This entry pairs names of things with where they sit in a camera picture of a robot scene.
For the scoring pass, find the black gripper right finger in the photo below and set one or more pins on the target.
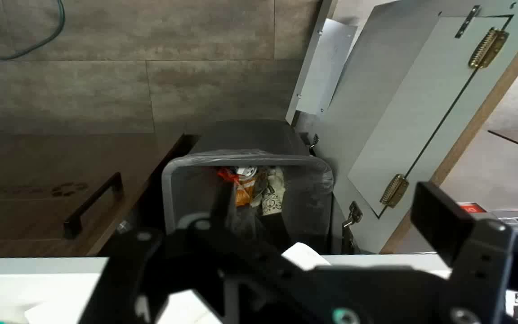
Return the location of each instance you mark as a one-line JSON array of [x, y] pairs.
[[480, 252]]

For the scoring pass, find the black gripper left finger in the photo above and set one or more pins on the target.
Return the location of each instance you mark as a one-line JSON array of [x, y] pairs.
[[151, 258]]

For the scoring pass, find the grey trash bin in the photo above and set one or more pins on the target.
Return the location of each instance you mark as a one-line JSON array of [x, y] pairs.
[[198, 186]]

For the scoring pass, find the orange trash wrapper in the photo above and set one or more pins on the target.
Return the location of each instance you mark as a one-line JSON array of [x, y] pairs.
[[239, 191]]

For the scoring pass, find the crumpled white trash paper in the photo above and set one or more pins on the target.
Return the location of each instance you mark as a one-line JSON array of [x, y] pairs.
[[275, 191]]

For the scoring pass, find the open cabinet door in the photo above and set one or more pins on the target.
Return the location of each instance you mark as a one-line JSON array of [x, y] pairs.
[[414, 101]]

